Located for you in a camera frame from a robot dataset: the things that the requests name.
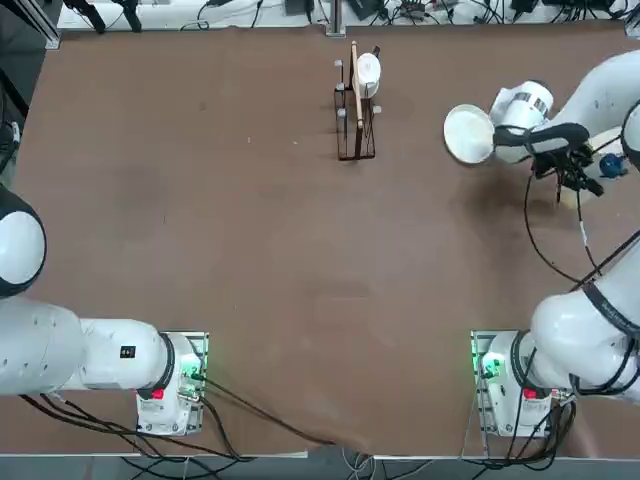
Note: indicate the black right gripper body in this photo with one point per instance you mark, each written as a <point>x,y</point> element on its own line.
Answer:
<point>555,166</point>

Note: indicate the aluminium profile post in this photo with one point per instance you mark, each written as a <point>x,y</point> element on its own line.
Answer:
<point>335,17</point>

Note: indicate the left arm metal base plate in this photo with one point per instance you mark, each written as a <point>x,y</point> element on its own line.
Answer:
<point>200,420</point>

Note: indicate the grey box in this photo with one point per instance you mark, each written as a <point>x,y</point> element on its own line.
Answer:
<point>298,6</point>

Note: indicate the black power adapter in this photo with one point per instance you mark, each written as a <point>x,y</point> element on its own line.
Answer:
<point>367,6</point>

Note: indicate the transparent sauce bottle blue cap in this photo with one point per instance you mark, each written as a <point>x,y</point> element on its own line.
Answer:
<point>611,166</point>

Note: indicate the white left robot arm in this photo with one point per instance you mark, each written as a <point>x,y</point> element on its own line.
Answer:
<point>100,360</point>

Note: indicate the black tripod leg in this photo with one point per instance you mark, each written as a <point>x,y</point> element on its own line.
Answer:
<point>131,15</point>
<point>95,16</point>

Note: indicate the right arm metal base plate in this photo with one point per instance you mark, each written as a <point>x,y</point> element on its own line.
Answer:
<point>479,415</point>

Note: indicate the aluminium profile rail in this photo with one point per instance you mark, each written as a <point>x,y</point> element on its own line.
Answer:
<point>35,20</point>

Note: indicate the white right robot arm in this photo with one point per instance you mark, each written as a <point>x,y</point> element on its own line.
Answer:
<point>575,340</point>

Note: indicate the white round plate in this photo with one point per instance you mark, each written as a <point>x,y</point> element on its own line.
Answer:
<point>467,132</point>

